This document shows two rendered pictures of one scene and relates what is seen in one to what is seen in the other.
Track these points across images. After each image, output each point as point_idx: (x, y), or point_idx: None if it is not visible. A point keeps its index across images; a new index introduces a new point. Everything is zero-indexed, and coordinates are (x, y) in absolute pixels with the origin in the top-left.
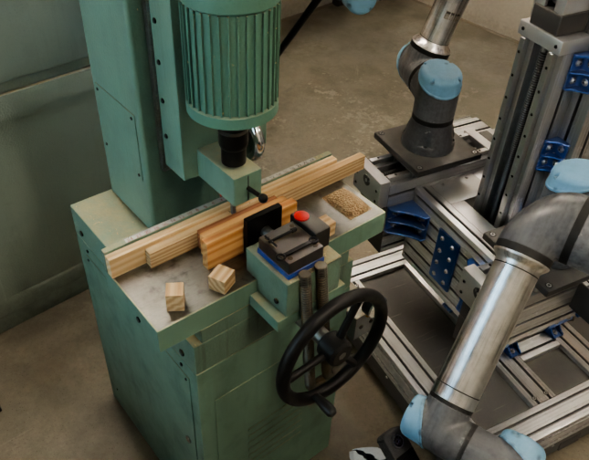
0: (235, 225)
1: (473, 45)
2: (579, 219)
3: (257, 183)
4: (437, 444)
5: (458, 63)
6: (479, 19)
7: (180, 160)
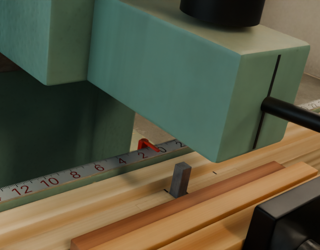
0: (214, 231)
1: (310, 88)
2: None
3: (287, 96)
4: None
5: (301, 100)
6: (312, 69)
7: (41, 14)
